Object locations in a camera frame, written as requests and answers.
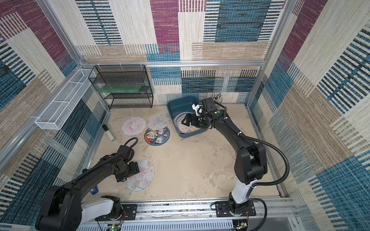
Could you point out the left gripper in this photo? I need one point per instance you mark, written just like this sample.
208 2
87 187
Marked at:
135 170

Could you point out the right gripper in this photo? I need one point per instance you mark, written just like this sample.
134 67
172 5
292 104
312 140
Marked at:
191 120

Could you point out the pink blossom coaster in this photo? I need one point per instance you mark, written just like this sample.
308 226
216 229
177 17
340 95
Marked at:
143 179

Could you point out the pink rabbit coaster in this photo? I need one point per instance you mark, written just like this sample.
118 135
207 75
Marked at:
233 153

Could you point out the cream cartoon coaster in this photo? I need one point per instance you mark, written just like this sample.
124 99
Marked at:
183 128

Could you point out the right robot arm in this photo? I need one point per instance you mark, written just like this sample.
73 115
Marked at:
251 161

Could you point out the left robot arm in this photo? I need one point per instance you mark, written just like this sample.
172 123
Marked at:
62 208

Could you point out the teal plastic storage box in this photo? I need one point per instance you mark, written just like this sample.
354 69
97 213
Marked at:
178 109

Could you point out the cup of colored pencils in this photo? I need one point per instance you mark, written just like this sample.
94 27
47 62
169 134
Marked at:
217 97

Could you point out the dark blue cartoon coaster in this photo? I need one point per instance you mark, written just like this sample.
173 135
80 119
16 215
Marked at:
157 137

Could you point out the pink kitty coaster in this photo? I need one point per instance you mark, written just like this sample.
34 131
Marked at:
134 126

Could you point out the blue handheld device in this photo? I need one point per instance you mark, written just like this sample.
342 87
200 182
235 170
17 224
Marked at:
94 190

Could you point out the white marker black cap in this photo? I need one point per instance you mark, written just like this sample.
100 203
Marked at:
108 133

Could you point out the white butterfly coaster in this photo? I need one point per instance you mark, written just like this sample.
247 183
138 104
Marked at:
158 121

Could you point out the green board on shelf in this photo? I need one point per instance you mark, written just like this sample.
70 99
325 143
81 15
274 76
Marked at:
120 88

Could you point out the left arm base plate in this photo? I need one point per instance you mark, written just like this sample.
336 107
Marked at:
126 213

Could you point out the black wire shelf rack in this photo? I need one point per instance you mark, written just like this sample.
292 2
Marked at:
102 75

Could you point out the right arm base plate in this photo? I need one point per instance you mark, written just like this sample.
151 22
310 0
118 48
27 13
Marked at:
230 209

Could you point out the white wire mesh basket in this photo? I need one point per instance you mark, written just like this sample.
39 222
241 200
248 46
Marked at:
61 107

